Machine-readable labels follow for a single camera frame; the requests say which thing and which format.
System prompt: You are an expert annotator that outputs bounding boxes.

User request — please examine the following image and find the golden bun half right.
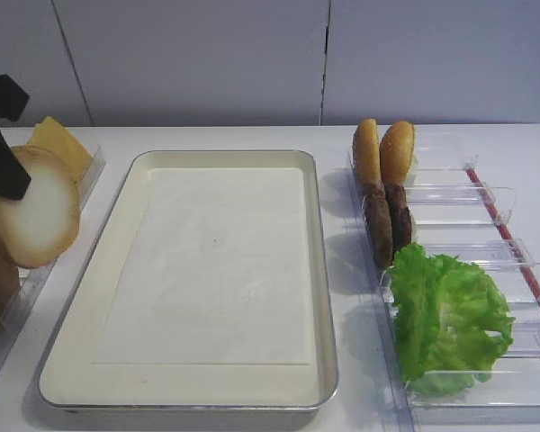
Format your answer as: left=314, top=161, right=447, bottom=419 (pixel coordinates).
left=380, top=121, right=415, bottom=185

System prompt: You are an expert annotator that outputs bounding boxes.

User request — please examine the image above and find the pale bun slice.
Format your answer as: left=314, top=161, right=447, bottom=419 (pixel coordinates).
left=0, top=146, right=80, bottom=268

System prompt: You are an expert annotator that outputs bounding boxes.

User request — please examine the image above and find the brown meat patty right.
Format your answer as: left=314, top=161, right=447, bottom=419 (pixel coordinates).
left=384, top=183, right=412, bottom=253

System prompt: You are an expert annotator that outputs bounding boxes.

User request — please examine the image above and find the yellow cheese slice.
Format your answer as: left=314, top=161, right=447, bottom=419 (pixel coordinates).
left=27, top=116, right=93, bottom=184

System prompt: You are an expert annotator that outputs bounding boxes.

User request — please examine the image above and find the clear acrylic right rack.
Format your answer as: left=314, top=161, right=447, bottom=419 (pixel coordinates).
left=346, top=129, right=540, bottom=431

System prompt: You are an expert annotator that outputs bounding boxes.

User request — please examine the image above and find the cream metal baking tray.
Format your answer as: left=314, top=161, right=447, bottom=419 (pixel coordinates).
left=39, top=150, right=338, bottom=410

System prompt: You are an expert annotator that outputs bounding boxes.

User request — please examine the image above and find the brown meat patty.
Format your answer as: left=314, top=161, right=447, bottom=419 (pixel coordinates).
left=364, top=183, right=393, bottom=269
left=384, top=183, right=412, bottom=253

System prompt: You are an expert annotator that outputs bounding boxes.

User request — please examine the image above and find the white parchment paper sheet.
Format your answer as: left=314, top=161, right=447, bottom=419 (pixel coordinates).
left=95, top=168, right=311, bottom=365

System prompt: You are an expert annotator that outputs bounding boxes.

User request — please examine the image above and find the golden bun half left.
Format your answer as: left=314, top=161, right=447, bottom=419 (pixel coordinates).
left=352, top=118, right=382, bottom=185

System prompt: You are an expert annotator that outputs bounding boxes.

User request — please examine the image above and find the clear acrylic left rack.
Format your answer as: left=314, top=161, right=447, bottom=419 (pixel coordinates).
left=0, top=130, right=106, bottom=371

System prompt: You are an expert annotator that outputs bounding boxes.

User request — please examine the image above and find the green lettuce leaf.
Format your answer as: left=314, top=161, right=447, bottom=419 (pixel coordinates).
left=390, top=243, right=515, bottom=397

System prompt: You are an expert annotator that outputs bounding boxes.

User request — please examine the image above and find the clear acrylic rack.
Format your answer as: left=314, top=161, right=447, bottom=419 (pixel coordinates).
left=346, top=129, right=540, bottom=431
left=0, top=130, right=106, bottom=371

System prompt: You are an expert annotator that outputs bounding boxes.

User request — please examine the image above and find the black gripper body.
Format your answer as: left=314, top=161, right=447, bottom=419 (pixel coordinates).
left=0, top=74, right=30, bottom=122

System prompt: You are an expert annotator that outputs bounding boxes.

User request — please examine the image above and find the golden bun half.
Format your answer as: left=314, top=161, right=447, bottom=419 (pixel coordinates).
left=380, top=121, right=415, bottom=185
left=352, top=118, right=382, bottom=185

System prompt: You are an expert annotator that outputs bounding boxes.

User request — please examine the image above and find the brown meat patty left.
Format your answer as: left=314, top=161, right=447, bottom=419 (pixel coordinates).
left=364, top=183, right=393, bottom=269

